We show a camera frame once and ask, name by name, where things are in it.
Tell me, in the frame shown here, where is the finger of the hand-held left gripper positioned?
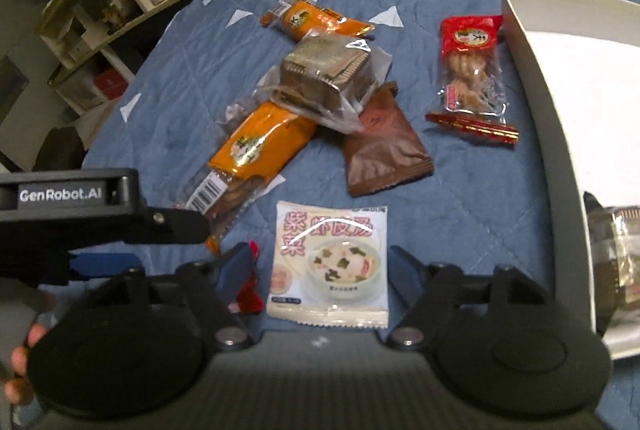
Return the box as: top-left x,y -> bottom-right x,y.
120,206 -> 210,245
69,253 -> 144,283

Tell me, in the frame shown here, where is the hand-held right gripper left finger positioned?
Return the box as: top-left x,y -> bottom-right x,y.
95,242 -> 263,351

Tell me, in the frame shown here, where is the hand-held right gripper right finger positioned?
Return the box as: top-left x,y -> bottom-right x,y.
385,245 -> 548,350

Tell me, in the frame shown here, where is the small red candy packet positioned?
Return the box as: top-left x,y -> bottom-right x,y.
227,240 -> 266,315

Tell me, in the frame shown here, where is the square soup packet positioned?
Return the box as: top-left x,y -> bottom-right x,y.
266,200 -> 390,328

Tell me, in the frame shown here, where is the large orange snack packet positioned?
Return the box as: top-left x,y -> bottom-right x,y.
177,102 -> 318,255

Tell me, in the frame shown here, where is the brown snack packet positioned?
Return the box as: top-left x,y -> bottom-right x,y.
342,82 -> 435,198

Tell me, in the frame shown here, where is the red fried twist packet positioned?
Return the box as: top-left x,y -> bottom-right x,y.
425,16 -> 521,151

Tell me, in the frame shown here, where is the clear brown cake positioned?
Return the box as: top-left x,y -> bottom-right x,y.
582,192 -> 640,326
257,34 -> 396,135

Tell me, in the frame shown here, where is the white cardboard box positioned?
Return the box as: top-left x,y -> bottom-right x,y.
500,0 -> 640,361

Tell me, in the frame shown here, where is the small orange snack packet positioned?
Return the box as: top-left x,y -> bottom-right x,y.
260,0 -> 376,43

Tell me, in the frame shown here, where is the person's left hand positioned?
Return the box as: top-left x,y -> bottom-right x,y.
0,322 -> 49,406

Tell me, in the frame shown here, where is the red box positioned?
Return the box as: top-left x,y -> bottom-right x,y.
92,70 -> 126,98

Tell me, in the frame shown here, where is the blue quilted blanket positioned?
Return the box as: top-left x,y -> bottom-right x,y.
80,0 -> 640,411

